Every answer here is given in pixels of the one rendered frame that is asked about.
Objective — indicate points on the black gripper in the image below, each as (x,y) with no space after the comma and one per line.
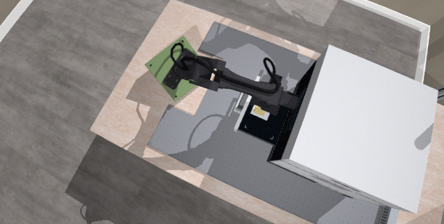
(265,107)

